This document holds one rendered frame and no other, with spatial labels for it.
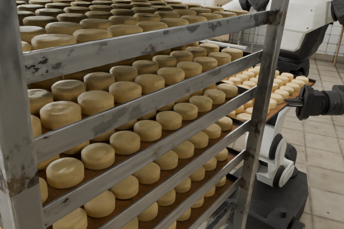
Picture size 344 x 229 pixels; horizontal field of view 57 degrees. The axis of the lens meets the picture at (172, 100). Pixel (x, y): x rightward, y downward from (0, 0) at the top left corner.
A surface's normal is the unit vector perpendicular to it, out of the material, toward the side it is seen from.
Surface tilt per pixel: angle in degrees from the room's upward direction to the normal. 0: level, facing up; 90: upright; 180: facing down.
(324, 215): 0
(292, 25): 91
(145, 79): 0
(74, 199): 90
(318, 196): 0
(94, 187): 90
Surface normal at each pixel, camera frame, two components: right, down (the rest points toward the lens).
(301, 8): -0.62, 0.29
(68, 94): 0.25, 0.40
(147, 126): 0.06, -0.92
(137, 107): 0.78, 0.29
